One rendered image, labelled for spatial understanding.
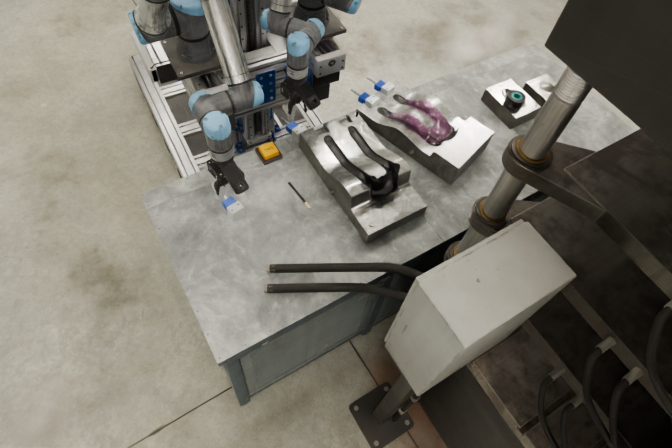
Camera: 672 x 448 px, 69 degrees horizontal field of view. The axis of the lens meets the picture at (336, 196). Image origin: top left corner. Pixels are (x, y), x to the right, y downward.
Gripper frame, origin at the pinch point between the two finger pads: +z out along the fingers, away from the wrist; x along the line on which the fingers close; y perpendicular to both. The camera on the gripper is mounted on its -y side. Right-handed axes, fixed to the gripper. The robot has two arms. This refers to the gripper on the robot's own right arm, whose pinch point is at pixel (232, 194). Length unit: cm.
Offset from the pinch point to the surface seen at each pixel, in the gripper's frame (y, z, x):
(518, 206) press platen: -70, -35, -48
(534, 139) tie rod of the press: -67, -66, -38
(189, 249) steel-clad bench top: -2.3, 12.9, 20.1
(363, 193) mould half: -26.1, 1.0, -37.3
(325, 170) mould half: -8.0, 4.8, -34.9
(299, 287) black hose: -38.1, 8.7, 0.0
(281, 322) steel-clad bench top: -42.5, 13.4, 10.5
